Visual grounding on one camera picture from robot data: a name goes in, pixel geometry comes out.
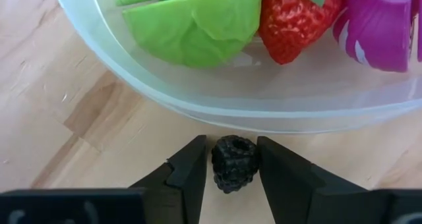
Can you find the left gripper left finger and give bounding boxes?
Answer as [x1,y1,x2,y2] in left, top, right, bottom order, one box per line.
[130,134,208,224]

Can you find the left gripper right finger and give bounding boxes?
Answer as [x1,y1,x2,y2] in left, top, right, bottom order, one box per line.
[257,136,332,224]

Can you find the black toy blackberry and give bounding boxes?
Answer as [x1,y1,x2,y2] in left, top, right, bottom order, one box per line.
[210,134,260,194]

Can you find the red toy strawberry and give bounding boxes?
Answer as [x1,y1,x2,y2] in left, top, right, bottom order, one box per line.
[258,0,344,66]

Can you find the green toy cabbage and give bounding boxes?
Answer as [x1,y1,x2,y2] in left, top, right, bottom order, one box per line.
[113,0,263,69]

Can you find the purple striped toy onion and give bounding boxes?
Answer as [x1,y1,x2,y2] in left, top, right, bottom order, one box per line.
[332,0,422,73]

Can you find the clear plastic tupperware container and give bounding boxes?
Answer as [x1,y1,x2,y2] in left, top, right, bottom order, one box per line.
[51,0,422,134]

